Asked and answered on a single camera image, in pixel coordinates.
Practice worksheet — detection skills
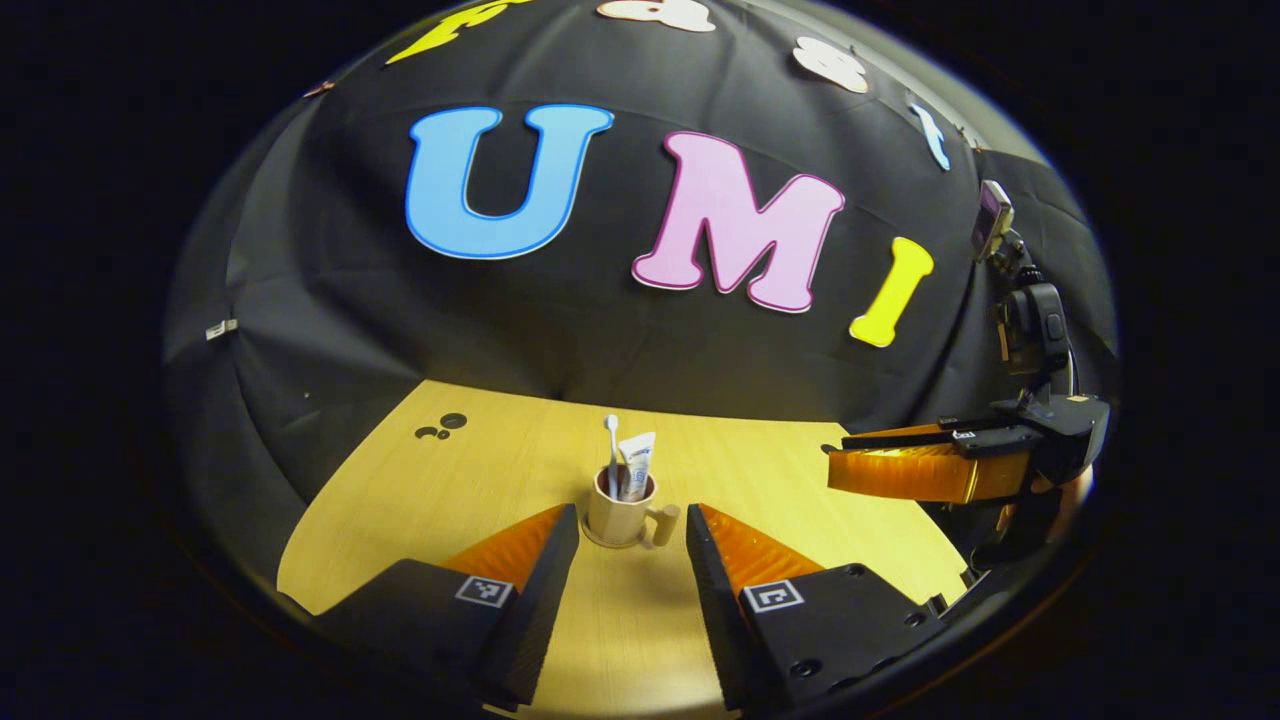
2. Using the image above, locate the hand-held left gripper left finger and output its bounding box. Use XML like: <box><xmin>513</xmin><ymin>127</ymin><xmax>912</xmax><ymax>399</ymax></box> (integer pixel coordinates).
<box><xmin>310</xmin><ymin>503</ymin><xmax>581</xmax><ymax>713</ymax></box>

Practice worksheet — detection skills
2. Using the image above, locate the beige cup with handle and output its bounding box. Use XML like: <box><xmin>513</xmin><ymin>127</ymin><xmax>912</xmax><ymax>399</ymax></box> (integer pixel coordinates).
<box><xmin>582</xmin><ymin>466</ymin><xmax>682</xmax><ymax>551</ymax></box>

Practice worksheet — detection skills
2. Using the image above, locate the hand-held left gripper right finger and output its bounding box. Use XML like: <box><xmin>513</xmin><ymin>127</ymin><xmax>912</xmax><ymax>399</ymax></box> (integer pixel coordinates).
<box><xmin>686</xmin><ymin>503</ymin><xmax>949</xmax><ymax>716</ymax></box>

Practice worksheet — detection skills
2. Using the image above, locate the wooden desktop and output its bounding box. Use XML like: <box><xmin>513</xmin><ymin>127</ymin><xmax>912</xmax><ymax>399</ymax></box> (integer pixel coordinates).
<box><xmin>277</xmin><ymin>379</ymin><xmax>971</xmax><ymax>720</ymax></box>

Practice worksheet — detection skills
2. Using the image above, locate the black backdrop cloth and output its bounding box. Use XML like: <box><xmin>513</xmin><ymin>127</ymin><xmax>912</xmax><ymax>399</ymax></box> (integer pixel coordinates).
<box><xmin>165</xmin><ymin>0</ymin><xmax>1121</xmax><ymax>601</ymax></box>

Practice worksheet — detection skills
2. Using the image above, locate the white toothpaste tube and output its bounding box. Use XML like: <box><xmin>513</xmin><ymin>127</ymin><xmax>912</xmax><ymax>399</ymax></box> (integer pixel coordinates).
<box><xmin>617</xmin><ymin>431</ymin><xmax>658</xmax><ymax>503</ymax></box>

